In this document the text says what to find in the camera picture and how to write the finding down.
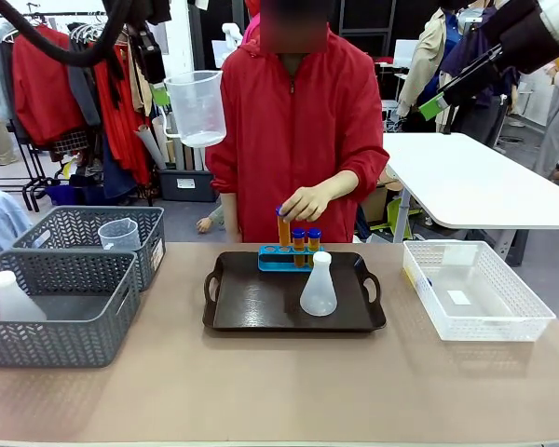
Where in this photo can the mannequin in beige coat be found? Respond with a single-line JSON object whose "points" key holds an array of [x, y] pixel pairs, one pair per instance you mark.
{"points": [[424, 65]]}

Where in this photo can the person's left forearm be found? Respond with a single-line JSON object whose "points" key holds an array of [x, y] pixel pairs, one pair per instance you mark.
{"points": [[347, 181]]}

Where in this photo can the lime green chair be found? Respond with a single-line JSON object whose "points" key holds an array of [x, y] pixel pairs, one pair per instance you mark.
{"points": [[398, 214]]}

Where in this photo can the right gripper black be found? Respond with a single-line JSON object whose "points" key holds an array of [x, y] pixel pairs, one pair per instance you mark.
{"points": [[522, 37]]}

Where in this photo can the hanging grey jacket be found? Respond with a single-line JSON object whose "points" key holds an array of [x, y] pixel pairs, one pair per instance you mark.
{"points": [[86, 88]]}

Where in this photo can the white plastic conical flask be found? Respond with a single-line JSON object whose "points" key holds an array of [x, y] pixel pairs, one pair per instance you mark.
{"points": [[319, 293], [11, 298]]}

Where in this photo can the grey plastic basket with sticker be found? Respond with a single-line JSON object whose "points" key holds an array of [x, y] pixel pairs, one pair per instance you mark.
{"points": [[74, 228]]}

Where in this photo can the light blue shirt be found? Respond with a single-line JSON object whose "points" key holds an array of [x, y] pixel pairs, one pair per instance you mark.
{"points": [[0, 219]]}

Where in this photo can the hanging red jacket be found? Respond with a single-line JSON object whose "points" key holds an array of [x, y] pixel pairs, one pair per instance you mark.
{"points": [[42, 93]]}

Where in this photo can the dark brown serving tray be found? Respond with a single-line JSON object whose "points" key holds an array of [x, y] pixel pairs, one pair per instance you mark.
{"points": [[251, 302]]}

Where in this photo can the hanging red dress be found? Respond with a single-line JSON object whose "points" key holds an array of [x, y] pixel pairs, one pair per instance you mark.
{"points": [[116, 121]]}

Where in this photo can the clear plastic measuring cup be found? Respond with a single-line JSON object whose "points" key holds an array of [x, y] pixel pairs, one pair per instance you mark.
{"points": [[118, 237], [195, 107]]}

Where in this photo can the person's right forearm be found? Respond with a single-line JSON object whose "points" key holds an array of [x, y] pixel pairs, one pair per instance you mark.
{"points": [[230, 214]]}

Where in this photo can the white paper roll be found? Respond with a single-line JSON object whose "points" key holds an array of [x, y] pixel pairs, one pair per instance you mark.
{"points": [[150, 149]]}

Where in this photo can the person in beige trousers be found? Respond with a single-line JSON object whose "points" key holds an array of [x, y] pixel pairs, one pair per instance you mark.
{"points": [[0, 139]]}

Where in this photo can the white plastic mesh basket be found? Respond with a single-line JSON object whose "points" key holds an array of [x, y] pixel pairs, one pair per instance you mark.
{"points": [[494, 326]]}

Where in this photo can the white table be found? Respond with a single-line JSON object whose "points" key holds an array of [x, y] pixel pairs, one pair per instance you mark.
{"points": [[470, 186]]}

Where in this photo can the blue test tube rack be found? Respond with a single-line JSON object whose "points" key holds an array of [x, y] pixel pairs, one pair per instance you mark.
{"points": [[272, 265]]}

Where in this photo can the grey storage box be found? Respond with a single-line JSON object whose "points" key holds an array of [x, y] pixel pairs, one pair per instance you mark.
{"points": [[186, 186]]}

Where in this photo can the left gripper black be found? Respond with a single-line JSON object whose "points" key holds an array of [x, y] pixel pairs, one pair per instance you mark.
{"points": [[149, 56]]}

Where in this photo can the mannequin hand grey sleeve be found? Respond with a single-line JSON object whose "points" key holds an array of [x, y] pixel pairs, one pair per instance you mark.
{"points": [[207, 223]]}

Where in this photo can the black metal clothes rack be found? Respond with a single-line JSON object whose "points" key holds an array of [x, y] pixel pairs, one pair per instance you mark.
{"points": [[30, 198]]}

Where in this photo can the person's left hand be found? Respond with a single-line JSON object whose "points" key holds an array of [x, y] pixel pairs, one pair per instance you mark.
{"points": [[312, 202]]}

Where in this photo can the person in red jacket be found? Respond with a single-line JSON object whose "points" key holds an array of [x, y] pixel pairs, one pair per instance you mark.
{"points": [[284, 139]]}

